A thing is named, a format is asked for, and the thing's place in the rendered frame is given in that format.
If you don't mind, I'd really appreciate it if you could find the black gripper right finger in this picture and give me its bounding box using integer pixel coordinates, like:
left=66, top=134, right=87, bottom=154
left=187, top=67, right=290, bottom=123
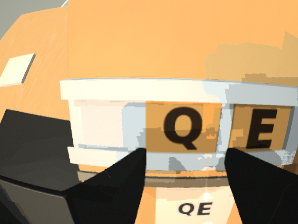
left=225, top=148, right=298, bottom=224

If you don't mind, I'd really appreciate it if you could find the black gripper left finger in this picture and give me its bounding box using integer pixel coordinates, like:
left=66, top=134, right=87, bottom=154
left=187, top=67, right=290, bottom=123
left=0, top=148, right=148, bottom=224

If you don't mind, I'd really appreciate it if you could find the cream paper ticket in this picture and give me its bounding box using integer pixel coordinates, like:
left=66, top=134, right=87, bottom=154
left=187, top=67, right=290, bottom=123
left=156, top=186, right=234, bottom=224

